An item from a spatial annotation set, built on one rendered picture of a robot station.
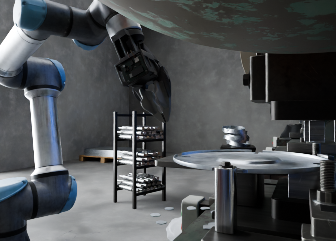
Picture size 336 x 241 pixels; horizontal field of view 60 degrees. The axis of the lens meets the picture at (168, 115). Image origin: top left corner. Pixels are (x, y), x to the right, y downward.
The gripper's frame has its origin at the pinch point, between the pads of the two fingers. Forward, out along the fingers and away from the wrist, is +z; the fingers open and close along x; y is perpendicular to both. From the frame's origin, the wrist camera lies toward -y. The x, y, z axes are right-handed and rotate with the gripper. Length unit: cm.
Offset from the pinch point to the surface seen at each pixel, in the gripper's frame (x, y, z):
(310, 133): 25.0, 4.7, 14.9
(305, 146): 28, -153, 32
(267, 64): 23.8, 9.3, 1.5
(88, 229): -144, -133, 28
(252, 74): 20.9, 6.7, 1.4
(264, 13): 23.5, 42.8, 5.1
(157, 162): -2.7, 7.4, 8.8
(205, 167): 8.2, 15.1, 13.0
